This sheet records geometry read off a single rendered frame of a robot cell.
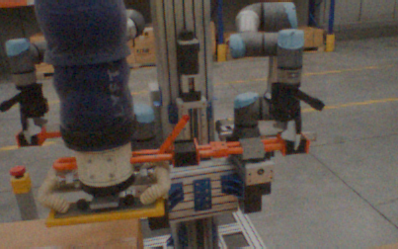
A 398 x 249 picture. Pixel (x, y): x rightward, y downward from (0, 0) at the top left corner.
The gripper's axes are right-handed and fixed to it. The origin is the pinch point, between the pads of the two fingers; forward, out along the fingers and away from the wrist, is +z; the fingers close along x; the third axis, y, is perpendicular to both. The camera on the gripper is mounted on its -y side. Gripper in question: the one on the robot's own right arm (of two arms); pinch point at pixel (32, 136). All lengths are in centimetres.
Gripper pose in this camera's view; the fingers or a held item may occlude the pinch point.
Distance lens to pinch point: 149.6
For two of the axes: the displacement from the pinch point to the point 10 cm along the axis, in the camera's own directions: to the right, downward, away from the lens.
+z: 0.5, 9.3, 3.7
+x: -1.1, -3.6, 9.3
